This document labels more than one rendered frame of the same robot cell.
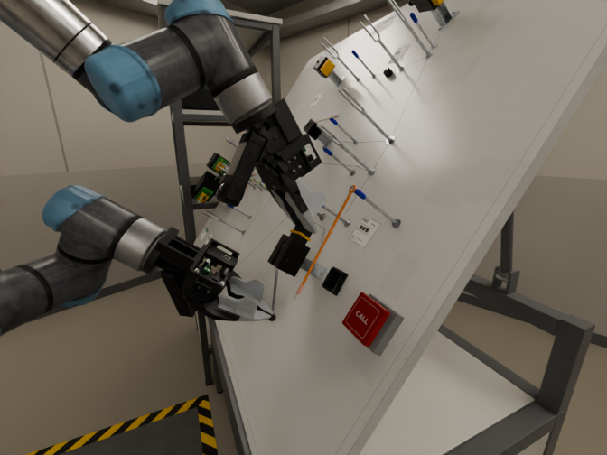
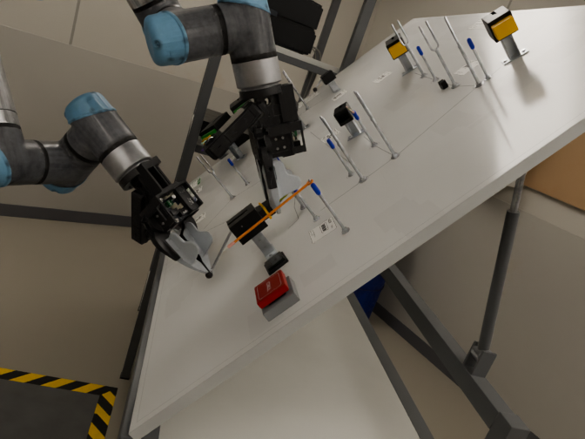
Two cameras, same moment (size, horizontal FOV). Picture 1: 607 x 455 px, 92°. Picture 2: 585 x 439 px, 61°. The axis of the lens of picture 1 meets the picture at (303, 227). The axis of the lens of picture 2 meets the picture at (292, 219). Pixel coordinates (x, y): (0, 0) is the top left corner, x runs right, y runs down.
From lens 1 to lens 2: 0.40 m
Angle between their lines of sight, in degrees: 9
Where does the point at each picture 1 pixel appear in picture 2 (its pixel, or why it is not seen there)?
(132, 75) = (172, 37)
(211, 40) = (243, 24)
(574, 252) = not seen: outside the picture
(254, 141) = (251, 111)
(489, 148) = (436, 193)
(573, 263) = not seen: outside the picture
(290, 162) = (276, 139)
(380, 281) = (305, 271)
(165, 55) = (202, 29)
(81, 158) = (92, 34)
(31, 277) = (40, 152)
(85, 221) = (94, 124)
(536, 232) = not seen: outside the picture
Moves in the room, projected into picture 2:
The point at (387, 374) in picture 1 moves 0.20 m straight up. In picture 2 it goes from (265, 334) to (312, 203)
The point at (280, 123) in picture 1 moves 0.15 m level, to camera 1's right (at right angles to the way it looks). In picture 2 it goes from (280, 104) to (366, 136)
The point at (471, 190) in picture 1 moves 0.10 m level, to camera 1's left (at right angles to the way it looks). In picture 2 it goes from (402, 221) to (338, 196)
